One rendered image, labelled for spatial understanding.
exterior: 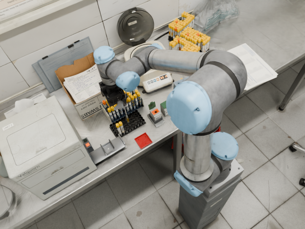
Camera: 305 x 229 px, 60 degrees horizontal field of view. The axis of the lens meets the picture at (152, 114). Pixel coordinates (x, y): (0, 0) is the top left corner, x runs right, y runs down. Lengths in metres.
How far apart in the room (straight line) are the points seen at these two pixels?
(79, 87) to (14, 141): 0.52
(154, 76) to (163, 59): 0.61
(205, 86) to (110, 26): 1.09
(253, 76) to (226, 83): 0.99
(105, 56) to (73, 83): 0.63
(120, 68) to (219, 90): 0.43
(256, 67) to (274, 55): 0.17
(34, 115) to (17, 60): 0.43
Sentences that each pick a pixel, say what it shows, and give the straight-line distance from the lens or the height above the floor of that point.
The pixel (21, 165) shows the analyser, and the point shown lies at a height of 1.17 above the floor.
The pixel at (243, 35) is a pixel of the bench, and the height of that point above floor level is 0.88.
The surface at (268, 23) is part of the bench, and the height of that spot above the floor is 0.88.
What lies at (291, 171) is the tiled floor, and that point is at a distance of 2.39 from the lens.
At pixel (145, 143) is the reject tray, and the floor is 0.88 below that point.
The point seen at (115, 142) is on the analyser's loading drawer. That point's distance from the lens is 1.31.
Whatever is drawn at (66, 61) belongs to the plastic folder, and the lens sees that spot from 1.59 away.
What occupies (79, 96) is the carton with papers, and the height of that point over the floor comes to 0.94.
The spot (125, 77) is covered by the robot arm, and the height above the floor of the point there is 1.39.
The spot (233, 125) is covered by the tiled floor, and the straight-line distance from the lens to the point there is 2.45.
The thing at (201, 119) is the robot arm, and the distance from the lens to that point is 0.58.
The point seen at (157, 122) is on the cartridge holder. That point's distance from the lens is 1.37.
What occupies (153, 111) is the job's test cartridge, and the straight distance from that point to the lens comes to 1.33.
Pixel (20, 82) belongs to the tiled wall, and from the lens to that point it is 1.63.
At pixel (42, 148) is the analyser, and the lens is 1.10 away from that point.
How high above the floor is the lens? 2.06
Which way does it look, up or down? 57 degrees down
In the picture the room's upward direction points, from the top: 7 degrees counter-clockwise
